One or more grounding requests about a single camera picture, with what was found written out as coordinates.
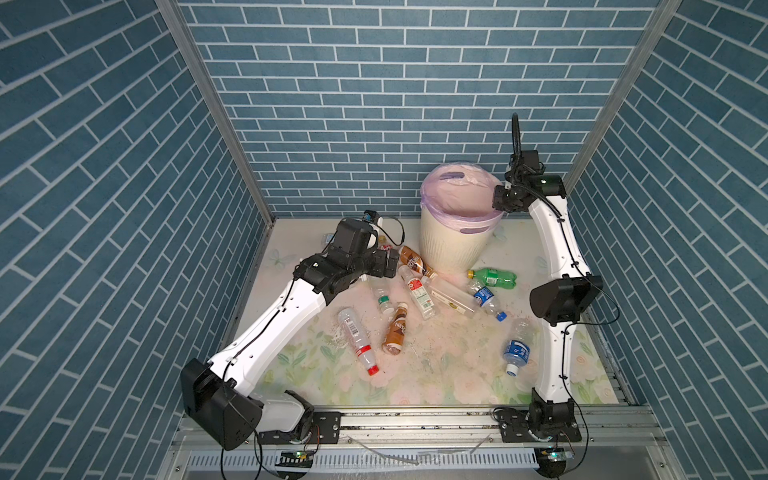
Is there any clear bottle green cap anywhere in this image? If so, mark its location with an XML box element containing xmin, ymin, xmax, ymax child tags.
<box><xmin>374</xmin><ymin>287</ymin><xmax>395</xmax><ymax>316</ymax></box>

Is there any frosted clear tall bottle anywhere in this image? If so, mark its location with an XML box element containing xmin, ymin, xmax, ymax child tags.
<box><xmin>427</xmin><ymin>276</ymin><xmax>479</xmax><ymax>318</ymax></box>

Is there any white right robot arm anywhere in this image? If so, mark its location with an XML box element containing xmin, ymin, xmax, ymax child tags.
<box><xmin>493</xmin><ymin>114</ymin><xmax>603</xmax><ymax>427</ymax></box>

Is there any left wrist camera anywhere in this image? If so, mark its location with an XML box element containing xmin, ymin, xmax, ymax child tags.
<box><xmin>362</xmin><ymin>210</ymin><xmax>383</xmax><ymax>232</ymax></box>

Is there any white bin with pink liner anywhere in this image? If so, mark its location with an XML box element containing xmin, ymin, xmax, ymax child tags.
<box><xmin>419</xmin><ymin>163</ymin><xmax>503</xmax><ymax>274</ymax></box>

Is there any clear bottle red white label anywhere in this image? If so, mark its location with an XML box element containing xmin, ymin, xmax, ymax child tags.
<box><xmin>398</xmin><ymin>265</ymin><xmax>436</xmax><ymax>320</ymax></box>

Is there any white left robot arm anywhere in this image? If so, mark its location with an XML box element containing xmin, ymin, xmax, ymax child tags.
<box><xmin>180</xmin><ymin>210</ymin><xmax>398</xmax><ymax>451</ymax></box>

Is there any brown drink bottle upper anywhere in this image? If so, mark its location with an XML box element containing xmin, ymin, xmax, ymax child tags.
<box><xmin>399</xmin><ymin>245</ymin><xmax>436</xmax><ymax>278</ymax></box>

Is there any clear bottle red cap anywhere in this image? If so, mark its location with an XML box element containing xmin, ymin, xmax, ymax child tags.
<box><xmin>337</xmin><ymin>308</ymin><xmax>379</xmax><ymax>376</ymax></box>

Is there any brown drink bottle lower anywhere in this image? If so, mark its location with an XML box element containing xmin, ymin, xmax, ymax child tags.
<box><xmin>382</xmin><ymin>302</ymin><xmax>408</xmax><ymax>356</ymax></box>

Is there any green soda bottle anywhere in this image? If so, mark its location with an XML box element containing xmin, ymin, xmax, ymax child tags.
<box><xmin>467</xmin><ymin>267</ymin><xmax>517</xmax><ymax>290</ymax></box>

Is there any brown drink bottle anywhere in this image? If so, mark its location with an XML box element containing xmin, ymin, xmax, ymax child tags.
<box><xmin>399</xmin><ymin>245</ymin><xmax>436</xmax><ymax>278</ymax></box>
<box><xmin>382</xmin><ymin>302</ymin><xmax>408</xmax><ymax>356</ymax></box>

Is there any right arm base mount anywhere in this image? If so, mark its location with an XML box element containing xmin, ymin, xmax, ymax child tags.
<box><xmin>491</xmin><ymin>404</ymin><xmax>582</xmax><ymax>443</ymax></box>

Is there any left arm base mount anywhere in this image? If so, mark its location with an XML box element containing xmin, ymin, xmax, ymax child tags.
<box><xmin>258</xmin><ymin>411</ymin><xmax>342</xmax><ymax>445</ymax></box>

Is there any water bottle blue label white cap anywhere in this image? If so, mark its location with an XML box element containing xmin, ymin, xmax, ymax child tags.
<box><xmin>503</xmin><ymin>318</ymin><xmax>535</xmax><ymax>377</ymax></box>

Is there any aluminium front rail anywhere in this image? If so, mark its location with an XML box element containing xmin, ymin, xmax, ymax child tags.
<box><xmin>167</xmin><ymin>405</ymin><xmax>673</xmax><ymax>452</ymax></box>

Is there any clear bottle blue cap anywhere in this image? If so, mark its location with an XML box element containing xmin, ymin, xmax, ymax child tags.
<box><xmin>468</xmin><ymin>279</ymin><xmax>508</xmax><ymax>322</ymax></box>

